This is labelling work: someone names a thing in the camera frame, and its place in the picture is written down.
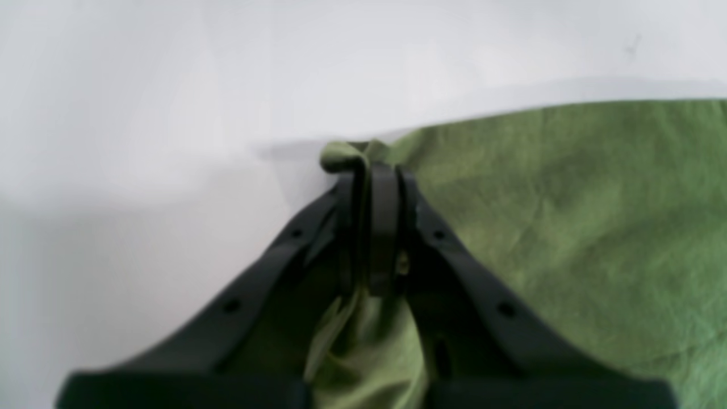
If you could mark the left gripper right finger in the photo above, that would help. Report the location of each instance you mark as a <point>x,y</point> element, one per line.
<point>484,348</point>

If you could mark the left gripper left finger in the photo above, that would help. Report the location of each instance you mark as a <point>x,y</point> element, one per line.
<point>247,348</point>

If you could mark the olive green T-shirt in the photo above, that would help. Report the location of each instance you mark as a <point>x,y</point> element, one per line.
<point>606,219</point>

